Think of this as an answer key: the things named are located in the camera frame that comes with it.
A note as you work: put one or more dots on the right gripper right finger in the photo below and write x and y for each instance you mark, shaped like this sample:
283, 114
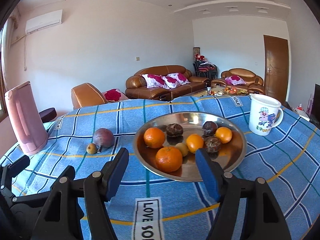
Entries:
263, 216

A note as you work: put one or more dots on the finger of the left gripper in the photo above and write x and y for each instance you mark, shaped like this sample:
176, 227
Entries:
67, 174
12, 170

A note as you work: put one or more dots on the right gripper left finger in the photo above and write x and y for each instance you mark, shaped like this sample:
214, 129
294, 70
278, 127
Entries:
97, 189

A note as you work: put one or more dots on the small yellow-brown round fruit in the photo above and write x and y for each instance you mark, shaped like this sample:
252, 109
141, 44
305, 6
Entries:
91, 148

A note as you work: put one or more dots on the purple passion fruit smooth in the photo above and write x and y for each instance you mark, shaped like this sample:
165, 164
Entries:
103, 138

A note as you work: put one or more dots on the orange mandarin outside plate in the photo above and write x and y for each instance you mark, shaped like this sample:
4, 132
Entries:
154, 137

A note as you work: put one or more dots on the dark wrinkled passion fruit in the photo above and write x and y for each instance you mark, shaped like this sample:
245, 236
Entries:
212, 145
209, 128
174, 130

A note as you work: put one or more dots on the pink electric kettle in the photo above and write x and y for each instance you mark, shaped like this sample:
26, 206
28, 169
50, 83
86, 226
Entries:
25, 119

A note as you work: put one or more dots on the dark stool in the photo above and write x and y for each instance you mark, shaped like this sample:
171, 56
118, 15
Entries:
48, 115

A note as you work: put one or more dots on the orange mandarin plate right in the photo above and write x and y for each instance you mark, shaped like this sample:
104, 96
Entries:
224, 134

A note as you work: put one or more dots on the brown leather armchair near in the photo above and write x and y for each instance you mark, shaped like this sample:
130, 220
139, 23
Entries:
85, 95

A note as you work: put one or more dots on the brown leather armchair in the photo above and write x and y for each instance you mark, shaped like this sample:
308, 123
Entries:
85, 95
254, 83

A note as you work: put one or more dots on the orange mandarin plate middle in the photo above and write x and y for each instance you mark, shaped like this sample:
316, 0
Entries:
194, 142

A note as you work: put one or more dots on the small yellow fruit in plate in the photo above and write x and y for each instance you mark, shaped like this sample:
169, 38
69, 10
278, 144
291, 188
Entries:
183, 148

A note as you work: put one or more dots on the red floral cushion near armchair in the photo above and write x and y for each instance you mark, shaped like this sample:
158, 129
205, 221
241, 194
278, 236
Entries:
114, 95

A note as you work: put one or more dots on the orange mandarin plate left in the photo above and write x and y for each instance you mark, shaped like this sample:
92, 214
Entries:
168, 159

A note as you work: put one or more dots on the white cartoon mug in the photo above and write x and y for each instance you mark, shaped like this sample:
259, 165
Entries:
265, 114

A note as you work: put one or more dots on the steel round plate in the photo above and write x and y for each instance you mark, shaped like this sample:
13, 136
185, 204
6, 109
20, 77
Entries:
166, 145

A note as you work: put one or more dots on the tv stand with clutter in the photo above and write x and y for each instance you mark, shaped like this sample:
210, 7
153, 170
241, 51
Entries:
303, 114

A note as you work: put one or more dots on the black television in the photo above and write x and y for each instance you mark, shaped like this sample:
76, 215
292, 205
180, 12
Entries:
315, 110

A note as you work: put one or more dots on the coffee table with fruit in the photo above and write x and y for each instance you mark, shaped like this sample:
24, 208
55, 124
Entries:
220, 91

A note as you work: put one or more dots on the brown leather armchair far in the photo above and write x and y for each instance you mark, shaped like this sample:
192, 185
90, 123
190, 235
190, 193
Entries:
254, 83

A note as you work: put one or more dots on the white red floral cushion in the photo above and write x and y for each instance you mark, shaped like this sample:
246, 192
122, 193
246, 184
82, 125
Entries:
153, 81

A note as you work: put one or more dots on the floral cushion on far armchair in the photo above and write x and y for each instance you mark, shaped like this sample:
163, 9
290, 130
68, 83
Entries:
234, 80

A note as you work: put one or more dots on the brown leather three-seat sofa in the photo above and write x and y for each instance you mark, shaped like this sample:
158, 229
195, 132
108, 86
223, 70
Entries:
136, 85

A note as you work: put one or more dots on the stacked dark chairs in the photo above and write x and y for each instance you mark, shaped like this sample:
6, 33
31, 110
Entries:
204, 68

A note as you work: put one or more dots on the brown wooden door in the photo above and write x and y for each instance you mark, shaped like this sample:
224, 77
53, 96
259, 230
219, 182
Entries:
276, 67

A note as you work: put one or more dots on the white wall air conditioner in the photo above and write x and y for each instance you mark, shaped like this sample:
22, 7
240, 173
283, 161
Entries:
43, 21

